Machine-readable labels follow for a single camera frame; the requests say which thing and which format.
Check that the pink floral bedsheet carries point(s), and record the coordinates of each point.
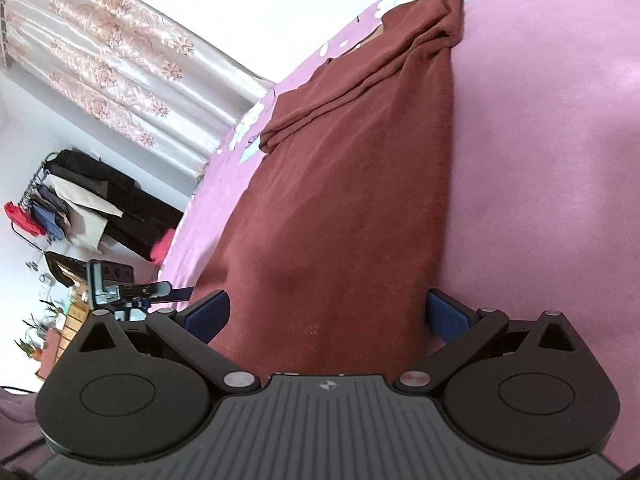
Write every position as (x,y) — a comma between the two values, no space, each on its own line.
(540,160)

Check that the red-brown sweater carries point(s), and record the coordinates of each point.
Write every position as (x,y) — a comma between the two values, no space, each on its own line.
(340,210)

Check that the wooden cabinet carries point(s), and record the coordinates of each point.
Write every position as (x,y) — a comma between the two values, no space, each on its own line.
(70,327)

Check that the red garment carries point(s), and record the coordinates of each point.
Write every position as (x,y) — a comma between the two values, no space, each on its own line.
(22,217)

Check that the dark box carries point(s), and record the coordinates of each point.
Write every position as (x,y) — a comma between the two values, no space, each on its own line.
(62,267)

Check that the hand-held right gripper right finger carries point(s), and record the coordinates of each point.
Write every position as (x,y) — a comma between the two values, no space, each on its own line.
(446,316)

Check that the beige garment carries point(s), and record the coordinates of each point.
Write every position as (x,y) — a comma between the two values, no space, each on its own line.
(87,212)

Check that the pink garment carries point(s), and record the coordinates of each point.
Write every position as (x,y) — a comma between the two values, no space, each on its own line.
(162,247)

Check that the metal clothes rack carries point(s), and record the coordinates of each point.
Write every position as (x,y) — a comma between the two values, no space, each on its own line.
(22,230)

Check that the blue garment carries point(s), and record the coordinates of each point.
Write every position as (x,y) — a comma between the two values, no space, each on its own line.
(47,215)

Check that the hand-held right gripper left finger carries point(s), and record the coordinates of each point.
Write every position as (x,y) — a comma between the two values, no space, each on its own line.
(210,316)

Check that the rack of hanging clothes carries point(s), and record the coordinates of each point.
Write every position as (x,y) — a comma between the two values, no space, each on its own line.
(130,210)

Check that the beige patterned curtain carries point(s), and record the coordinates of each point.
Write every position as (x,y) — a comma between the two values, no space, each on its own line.
(125,60)

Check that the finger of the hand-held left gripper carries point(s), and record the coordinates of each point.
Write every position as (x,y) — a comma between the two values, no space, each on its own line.
(157,287)
(177,294)

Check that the purple cloth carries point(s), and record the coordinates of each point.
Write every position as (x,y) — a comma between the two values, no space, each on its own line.
(17,425)

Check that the green potted plant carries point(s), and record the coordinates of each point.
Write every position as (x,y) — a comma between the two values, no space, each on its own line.
(32,335)

